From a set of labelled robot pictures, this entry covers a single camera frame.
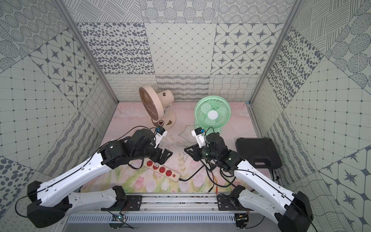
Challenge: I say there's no right controller board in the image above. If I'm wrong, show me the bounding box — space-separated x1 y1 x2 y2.
234 214 249 229

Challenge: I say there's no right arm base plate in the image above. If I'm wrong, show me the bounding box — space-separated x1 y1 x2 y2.
216 193 243 211

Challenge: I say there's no black power strip cable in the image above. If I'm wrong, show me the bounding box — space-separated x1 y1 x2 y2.
179 164 206 182

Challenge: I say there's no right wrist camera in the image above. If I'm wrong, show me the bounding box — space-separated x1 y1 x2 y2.
191 127 206 148

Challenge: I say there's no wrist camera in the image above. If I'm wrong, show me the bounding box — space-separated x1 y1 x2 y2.
191 127 206 148
154 126 168 148

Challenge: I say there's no black multi-port adapter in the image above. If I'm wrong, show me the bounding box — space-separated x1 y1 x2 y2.
203 160 217 172

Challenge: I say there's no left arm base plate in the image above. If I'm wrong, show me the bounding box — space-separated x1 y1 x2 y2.
115 195 143 211

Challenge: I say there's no white green fan cable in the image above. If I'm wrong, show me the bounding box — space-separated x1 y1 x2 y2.
173 127 198 146

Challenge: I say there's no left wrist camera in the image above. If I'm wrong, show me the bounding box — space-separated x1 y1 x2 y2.
154 126 168 148

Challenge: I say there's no black plastic tool case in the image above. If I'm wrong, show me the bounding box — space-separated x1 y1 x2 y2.
235 138 282 170

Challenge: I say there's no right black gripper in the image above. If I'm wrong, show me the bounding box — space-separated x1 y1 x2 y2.
184 143 219 162

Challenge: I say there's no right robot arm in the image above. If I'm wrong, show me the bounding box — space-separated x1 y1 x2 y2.
185 128 314 232

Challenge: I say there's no controller board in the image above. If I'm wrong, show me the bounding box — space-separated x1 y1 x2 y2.
109 214 126 229
234 214 249 229

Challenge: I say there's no aluminium mounting rail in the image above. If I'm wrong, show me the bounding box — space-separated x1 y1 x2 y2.
66 192 299 214

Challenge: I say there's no pink desk fan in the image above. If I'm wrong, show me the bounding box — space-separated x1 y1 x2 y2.
139 86 176 130

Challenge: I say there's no left controller board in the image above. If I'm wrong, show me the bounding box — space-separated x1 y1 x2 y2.
109 214 126 229

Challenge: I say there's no white red power strip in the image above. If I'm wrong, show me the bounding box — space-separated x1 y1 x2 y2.
144 158 180 182

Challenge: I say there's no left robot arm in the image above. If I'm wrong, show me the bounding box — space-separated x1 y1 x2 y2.
26 126 173 228

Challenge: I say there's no green desk fan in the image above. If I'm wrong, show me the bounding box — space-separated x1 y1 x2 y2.
194 96 231 133

